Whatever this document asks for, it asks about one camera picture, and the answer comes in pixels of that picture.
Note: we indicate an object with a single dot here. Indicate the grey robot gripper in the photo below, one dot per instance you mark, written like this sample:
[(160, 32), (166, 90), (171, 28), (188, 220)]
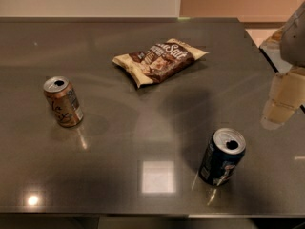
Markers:
[(294, 43)]

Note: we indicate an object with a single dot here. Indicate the dark blue pepsi can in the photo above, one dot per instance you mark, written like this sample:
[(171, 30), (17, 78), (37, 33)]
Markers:
[(225, 150)]

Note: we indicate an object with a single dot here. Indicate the orange lacroix can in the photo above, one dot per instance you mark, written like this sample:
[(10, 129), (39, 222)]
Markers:
[(62, 98)]

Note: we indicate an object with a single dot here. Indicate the brown and cream chip bag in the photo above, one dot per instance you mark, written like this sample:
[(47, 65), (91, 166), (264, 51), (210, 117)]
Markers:
[(159, 62)]

